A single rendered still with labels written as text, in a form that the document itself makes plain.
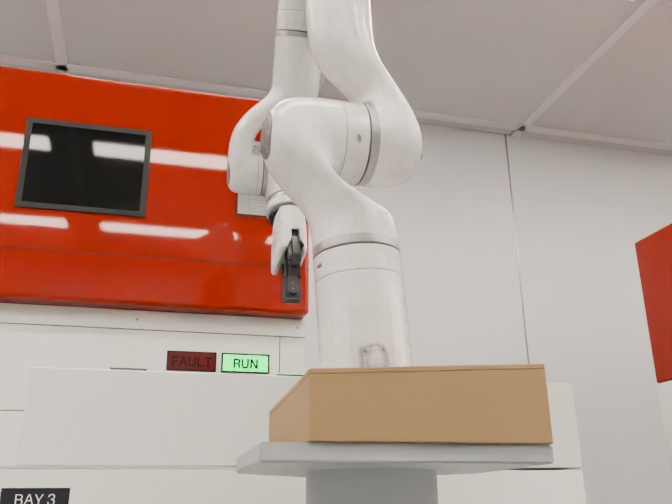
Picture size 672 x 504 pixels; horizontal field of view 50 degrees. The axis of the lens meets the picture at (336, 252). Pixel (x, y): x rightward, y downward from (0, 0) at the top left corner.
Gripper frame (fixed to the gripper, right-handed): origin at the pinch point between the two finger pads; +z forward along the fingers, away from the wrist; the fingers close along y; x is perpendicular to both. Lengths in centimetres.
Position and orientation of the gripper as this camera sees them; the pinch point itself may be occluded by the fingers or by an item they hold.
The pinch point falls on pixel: (291, 290)
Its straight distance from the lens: 126.1
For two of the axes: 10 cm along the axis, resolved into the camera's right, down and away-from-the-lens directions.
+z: 0.6, 8.5, -5.2
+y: 2.5, -5.2, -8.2
